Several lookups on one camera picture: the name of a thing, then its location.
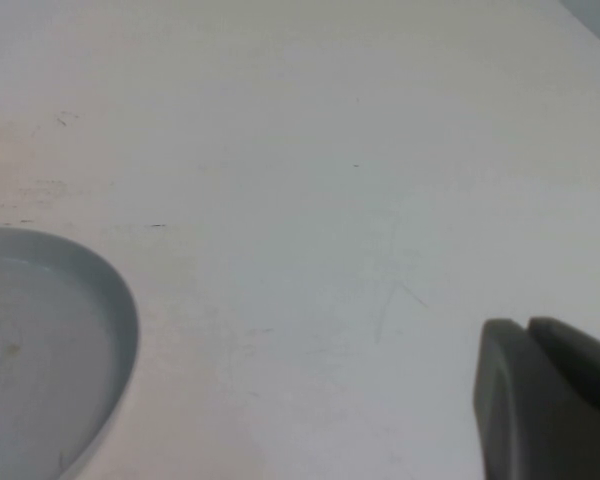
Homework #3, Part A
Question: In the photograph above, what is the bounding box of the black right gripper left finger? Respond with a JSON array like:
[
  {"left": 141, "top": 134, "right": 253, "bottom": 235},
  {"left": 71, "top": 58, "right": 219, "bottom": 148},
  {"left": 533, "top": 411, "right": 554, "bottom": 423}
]
[{"left": 472, "top": 318, "right": 600, "bottom": 480}]

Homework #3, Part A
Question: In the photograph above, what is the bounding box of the grey round plate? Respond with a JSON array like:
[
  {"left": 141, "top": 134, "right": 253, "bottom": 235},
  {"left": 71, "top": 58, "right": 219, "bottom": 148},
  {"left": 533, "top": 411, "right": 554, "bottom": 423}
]
[{"left": 0, "top": 226, "right": 140, "bottom": 480}]

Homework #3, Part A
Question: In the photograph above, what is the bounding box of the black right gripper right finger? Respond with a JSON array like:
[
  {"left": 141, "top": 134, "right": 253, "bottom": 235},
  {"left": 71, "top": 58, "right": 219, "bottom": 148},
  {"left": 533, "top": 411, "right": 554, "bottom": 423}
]
[{"left": 525, "top": 316, "right": 600, "bottom": 396}]

